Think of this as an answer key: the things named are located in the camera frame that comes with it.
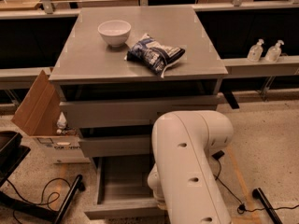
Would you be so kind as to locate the grey bottom drawer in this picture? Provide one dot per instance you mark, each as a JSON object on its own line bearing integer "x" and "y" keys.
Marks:
{"x": 122, "y": 188}

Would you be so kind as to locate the grey drawer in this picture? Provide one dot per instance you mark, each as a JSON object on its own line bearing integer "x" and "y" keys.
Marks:
{"x": 128, "y": 112}
{"x": 122, "y": 188}
{"x": 115, "y": 145}

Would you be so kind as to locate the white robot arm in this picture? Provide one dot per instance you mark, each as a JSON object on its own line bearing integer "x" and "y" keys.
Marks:
{"x": 181, "y": 178}

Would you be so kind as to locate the grey middle drawer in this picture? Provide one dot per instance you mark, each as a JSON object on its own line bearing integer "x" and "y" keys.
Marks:
{"x": 115, "y": 145}

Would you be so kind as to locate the grey top drawer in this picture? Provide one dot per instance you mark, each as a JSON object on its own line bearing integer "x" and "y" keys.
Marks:
{"x": 128, "y": 112}

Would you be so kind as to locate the grey drawer cabinet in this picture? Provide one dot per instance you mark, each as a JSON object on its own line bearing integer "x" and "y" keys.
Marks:
{"x": 89, "y": 69}

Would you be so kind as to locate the open cardboard box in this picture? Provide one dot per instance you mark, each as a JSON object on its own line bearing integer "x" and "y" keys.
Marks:
{"x": 37, "y": 117}

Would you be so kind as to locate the black power adapter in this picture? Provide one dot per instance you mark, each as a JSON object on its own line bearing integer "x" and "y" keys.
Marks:
{"x": 216, "y": 156}

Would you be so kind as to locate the black stand leg right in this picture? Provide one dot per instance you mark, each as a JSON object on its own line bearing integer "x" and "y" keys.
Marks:
{"x": 259, "y": 195}

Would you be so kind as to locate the black stand base left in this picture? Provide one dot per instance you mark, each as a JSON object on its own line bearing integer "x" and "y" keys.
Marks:
{"x": 37, "y": 209}

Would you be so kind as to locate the white bottle in box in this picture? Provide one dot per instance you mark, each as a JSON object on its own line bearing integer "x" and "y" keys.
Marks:
{"x": 61, "y": 122}

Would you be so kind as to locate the blue white snack bag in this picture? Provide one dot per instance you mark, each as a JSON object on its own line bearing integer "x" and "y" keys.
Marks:
{"x": 155, "y": 56}

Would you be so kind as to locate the black bin left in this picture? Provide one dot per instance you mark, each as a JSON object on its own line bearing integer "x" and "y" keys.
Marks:
{"x": 12, "y": 152}

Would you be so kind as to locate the white ceramic bowl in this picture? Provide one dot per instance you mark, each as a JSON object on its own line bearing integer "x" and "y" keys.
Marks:
{"x": 115, "y": 33}

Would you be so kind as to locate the left clear pump bottle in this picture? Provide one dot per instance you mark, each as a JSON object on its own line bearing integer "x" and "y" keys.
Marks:
{"x": 256, "y": 51}

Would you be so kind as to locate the clear pump bottle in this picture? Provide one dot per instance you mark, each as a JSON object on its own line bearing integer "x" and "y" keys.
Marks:
{"x": 274, "y": 52}
{"x": 256, "y": 51}

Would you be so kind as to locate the right clear pump bottle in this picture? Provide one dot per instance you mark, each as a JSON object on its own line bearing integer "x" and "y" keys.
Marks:
{"x": 274, "y": 52}

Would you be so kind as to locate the grey metal rail frame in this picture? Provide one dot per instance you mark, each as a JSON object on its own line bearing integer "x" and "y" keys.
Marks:
{"x": 261, "y": 18}

